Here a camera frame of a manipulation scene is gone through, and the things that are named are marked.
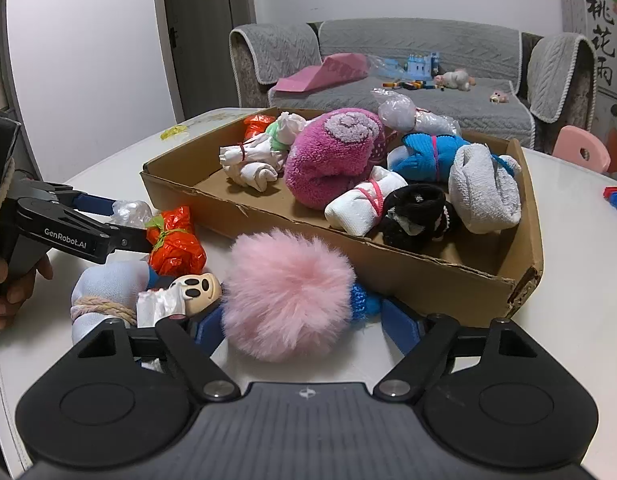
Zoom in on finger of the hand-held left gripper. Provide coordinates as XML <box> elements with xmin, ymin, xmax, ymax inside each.
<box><xmin>16</xmin><ymin>196</ymin><xmax>155</xmax><ymax>264</ymax></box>
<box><xmin>18</xmin><ymin>181</ymin><xmax>118</xmax><ymax>216</ymax></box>

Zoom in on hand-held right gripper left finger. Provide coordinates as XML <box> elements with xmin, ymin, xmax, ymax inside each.
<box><xmin>68</xmin><ymin>305</ymin><xmax>239</xmax><ymax>403</ymax></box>

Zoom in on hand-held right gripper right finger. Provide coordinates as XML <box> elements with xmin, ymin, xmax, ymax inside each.
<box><xmin>372</xmin><ymin>296</ymin><xmax>551</xmax><ymax>403</ymax></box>

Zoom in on orange bag bundle green tie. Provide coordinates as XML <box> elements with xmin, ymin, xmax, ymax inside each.
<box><xmin>146</xmin><ymin>205</ymin><xmax>208</xmax><ymax>277</ymax></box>

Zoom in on pink fluffy pom-pom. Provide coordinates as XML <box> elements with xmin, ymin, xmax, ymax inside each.
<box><xmin>221</xmin><ymin>227</ymin><xmax>357</xmax><ymax>362</ymax></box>

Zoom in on black cloth bundle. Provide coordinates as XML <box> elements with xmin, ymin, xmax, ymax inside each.
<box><xmin>378</xmin><ymin>183</ymin><xmax>459</xmax><ymax>248</ymax></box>

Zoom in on clear plastic bundle pink band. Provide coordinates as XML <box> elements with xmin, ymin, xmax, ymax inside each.
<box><xmin>324</xmin><ymin>165</ymin><xmax>409</xmax><ymax>238</ymax></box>

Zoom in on cardboard box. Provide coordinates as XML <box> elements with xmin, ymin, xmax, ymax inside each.
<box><xmin>140</xmin><ymin>106</ymin><xmax>545</xmax><ymax>330</ymax></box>

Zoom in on white bundle with red tie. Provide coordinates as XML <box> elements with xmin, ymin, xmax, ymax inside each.
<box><xmin>218</xmin><ymin>135</ymin><xmax>289</xmax><ymax>192</ymax></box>

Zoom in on grey sock with blue cuff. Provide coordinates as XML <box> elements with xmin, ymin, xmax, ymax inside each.
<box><xmin>448</xmin><ymin>143</ymin><xmax>523</xmax><ymax>233</ymax></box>

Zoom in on blue sock with pink band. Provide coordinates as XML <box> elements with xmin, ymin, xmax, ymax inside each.
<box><xmin>387</xmin><ymin>132</ymin><xmax>471</xmax><ymax>183</ymax></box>

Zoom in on plain orange bag bundle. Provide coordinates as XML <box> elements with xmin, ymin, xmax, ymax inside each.
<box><xmin>243</xmin><ymin>114</ymin><xmax>276</xmax><ymax>142</ymax></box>

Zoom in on magenta fluffy sock bundle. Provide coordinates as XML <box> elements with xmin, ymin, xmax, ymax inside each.
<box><xmin>283</xmin><ymin>107</ymin><xmax>389</xmax><ymax>211</ymax></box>

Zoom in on white bundle green pipe cleaner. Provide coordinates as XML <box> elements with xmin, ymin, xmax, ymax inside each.
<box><xmin>261</xmin><ymin>111</ymin><xmax>306</xmax><ymax>153</ymax></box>

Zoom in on clear and white bag bundle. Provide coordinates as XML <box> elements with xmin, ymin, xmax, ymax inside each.
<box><xmin>371</xmin><ymin>87</ymin><xmax>461</xmax><ymax>137</ymax></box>

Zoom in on person's left hand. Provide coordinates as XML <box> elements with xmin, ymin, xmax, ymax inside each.
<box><xmin>0</xmin><ymin>252</ymin><xmax>54</xmax><ymax>332</ymax></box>

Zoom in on clear plastic bag bundle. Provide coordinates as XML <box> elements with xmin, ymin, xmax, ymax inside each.
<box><xmin>111</xmin><ymin>199</ymin><xmax>162</xmax><ymax>233</ymax></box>

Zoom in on blue knitted item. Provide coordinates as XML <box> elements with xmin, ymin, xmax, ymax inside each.
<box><xmin>349</xmin><ymin>280</ymin><xmax>384</xmax><ymax>322</ymax></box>

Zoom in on white tissue bundle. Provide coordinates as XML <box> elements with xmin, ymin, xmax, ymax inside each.
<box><xmin>137</xmin><ymin>287</ymin><xmax>189</xmax><ymax>330</ymax></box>

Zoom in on grey door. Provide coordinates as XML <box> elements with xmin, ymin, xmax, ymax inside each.
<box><xmin>161</xmin><ymin>0</ymin><xmax>254</xmax><ymax>111</ymax></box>

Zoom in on grey sofa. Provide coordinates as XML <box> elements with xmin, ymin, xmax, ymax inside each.
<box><xmin>229</xmin><ymin>17</ymin><xmax>598</xmax><ymax>148</ymax></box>

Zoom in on scattered toy bricks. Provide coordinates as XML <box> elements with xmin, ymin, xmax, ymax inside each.
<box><xmin>382</xmin><ymin>79</ymin><xmax>439</xmax><ymax>92</ymax></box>

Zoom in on pink chair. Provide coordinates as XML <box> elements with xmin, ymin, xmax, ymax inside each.
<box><xmin>553</xmin><ymin>126</ymin><xmax>611</xmax><ymax>175</ymax></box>

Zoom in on white pink plush toy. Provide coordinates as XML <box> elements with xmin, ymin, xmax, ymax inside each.
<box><xmin>433</xmin><ymin>69</ymin><xmax>476</xmax><ymax>92</ymax></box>

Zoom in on blue toy castle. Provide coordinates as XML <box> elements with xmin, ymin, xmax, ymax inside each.
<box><xmin>405</xmin><ymin>51</ymin><xmax>440</xmax><ymax>79</ymax></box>

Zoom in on pink book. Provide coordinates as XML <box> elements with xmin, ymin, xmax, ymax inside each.
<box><xmin>277</xmin><ymin>52</ymin><xmax>371</xmax><ymax>95</ymax></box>

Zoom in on small doll keychain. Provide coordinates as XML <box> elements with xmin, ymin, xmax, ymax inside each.
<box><xmin>166</xmin><ymin>272</ymin><xmax>223</xmax><ymax>318</ymax></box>

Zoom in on light blue cloth rope bundle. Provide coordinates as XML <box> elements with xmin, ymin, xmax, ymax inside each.
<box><xmin>70</xmin><ymin>260</ymin><xmax>162</xmax><ymax>343</ymax></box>

